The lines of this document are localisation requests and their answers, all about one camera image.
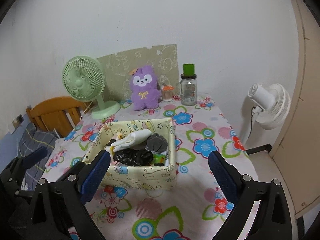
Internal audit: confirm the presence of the yellow cartoon storage box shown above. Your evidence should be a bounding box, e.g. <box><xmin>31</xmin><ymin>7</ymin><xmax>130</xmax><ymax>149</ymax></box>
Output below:
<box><xmin>84</xmin><ymin>118</ymin><xmax>177</xmax><ymax>190</ymax></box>

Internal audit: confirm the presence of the floral tablecloth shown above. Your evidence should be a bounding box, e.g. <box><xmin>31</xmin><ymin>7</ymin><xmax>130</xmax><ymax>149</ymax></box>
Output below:
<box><xmin>43</xmin><ymin>96</ymin><xmax>258</xmax><ymax>239</ymax></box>

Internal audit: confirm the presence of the white standing fan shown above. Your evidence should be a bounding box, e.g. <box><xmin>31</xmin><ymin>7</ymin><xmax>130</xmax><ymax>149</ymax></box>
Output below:
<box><xmin>240</xmin><ymin>83</ymin><xmax>291</xmax><ymax>145</ymax></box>

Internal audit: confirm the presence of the green cup on jar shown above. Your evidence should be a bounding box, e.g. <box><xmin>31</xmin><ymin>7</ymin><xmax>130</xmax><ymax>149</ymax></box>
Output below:
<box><xmin>183</xmin><ymin>63</ymin><xmax>195</xmax><ymax>76</ymax></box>

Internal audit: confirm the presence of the black plastic bag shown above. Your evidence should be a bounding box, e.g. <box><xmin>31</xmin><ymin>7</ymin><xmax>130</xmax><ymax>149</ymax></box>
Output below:
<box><xmin>113</xmin><ymin>149</ymin><xmax>153</xmax><ymax>166</ymax></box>

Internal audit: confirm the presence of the plaid grey blanket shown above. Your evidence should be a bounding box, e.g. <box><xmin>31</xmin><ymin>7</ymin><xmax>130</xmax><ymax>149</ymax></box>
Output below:
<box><xmin>18</xmin><ymin>122</ymin><xmax>58</xmax><ymax>191</ymax></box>

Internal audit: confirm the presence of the wooden chair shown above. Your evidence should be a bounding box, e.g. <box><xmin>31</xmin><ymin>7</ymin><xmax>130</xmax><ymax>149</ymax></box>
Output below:
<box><xmin>25</xmin><ymin>96</ymin><xmax>89</xmax><ymax>138</ymax></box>

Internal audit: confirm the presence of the cotton swab container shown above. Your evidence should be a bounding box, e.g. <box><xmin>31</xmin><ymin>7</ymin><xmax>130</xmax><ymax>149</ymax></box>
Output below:
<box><xmin>161</xmin><ymin>83</ymin><xmax>174</xmax><ymax>102</ymax></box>

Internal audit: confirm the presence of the wall power outlet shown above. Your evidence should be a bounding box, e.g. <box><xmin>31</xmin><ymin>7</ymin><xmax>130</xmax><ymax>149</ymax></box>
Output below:
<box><xmin>16</xmin><ymin>114</ymin><xmax>24</xmax><ymax>125</ymax></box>

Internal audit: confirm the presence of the green desk fan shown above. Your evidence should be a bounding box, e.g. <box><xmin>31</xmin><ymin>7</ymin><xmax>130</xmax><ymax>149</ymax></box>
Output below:
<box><xmin>62</xmin><ymin>56</ymin><xmax>120</xmax><ymax>120</ymax></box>

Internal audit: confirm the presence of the white drawstring cloth bag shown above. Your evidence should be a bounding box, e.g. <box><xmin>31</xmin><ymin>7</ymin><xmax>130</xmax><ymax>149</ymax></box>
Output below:
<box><xmin>111</xmin><ymin>129</ymin><xmax>152</xmax><ymax>152</ymax></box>

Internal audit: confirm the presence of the purple plush toy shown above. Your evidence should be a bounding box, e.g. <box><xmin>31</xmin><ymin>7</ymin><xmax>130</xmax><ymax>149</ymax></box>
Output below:
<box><xmin>130</xmin><ymin>66</ymin><xmax>161</xmax><ymax>111</ymax></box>

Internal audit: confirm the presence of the grey cloth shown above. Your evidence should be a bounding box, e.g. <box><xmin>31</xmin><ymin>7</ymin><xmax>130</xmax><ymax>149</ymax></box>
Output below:
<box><xmin>146</xmin><ymin>133</ymin><xmax>168</xmax><ymax>153</ymax></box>

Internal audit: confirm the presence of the cartoon print cardboard panel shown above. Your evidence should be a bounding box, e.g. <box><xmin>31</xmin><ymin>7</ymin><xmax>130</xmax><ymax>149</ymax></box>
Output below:
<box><xmin>98</xmin><ymin>44</ymin><xmax>180</xmax><ymax>101</ymax></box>

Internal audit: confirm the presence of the glass jar with handle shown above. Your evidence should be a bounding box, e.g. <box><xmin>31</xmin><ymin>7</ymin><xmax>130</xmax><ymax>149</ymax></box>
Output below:
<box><xmin>180</xmin><ymin>74</ymin><xmax>197</xmax><ymax>106</ymax></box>

